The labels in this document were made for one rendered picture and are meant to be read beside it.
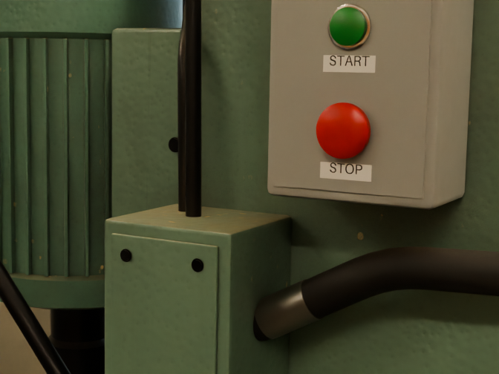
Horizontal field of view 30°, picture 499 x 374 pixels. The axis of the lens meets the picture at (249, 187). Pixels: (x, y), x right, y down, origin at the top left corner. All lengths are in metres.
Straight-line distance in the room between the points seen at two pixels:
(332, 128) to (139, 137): 0.23
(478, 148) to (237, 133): 0.16
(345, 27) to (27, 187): 0.34
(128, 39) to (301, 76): 0.22
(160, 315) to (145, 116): 0.19
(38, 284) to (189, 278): 0.24
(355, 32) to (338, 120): 0.05
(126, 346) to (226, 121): 0.16
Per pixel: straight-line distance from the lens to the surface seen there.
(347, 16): 0.50
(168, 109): 0.68
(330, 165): 0.51
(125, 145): 0.71
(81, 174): 0.74
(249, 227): 0.55
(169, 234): 0.55
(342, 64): 0.51
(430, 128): 0.49
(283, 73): 0.52
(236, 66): 0.61
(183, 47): 0.60
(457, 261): 0.51
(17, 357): 2.43
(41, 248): 0.76
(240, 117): 0.60
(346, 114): 0.50
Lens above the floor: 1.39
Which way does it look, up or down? 7 degrees down
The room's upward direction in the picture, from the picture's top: 1 degrees clockwise
